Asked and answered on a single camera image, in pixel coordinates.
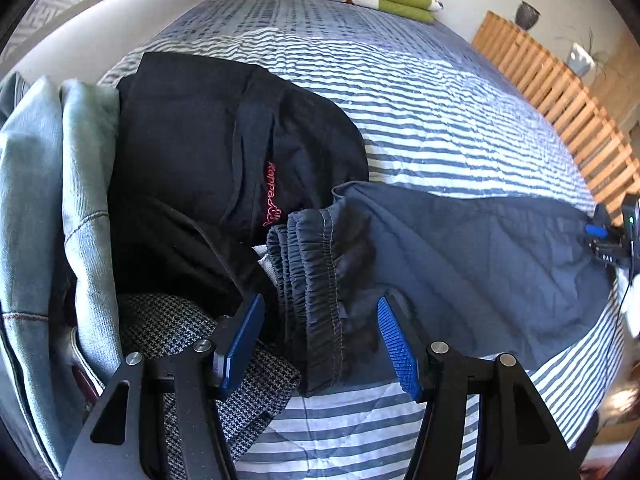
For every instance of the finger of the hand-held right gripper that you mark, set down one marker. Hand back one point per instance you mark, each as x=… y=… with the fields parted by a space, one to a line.
x=609 y=255
x=596 y=231

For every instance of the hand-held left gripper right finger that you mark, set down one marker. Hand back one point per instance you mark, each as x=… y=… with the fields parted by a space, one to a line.
x=400 y=350

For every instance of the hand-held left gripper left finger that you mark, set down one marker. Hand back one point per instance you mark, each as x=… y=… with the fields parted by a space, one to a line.
x=245 y=340

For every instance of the dark blue pants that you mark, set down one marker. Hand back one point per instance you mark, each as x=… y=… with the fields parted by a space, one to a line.
x=475 y=270

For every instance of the grey houndstooth pants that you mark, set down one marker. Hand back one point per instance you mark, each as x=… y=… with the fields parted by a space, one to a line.
x=160 y=320

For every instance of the black pants with red logo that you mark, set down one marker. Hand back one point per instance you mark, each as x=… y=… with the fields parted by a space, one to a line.
x=200 y=150

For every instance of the potted plant in white pot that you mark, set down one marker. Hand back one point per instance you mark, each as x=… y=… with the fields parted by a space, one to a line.
x=582 y=60

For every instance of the person's dark trouser leg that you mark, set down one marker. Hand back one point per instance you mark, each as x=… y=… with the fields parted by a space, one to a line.
x=590 y=435

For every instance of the blue white striped bedspread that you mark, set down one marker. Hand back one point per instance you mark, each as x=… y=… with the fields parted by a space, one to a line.
x=425 y=110

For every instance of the dark vase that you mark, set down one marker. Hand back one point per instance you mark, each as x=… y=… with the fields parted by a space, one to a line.
x=526 y=15

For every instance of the light blue jeans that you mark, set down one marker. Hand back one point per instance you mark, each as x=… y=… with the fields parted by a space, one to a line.
x=35 y=210

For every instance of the wooden slatted bed frame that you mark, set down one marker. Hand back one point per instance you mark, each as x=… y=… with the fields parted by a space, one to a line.
x=565 y=105

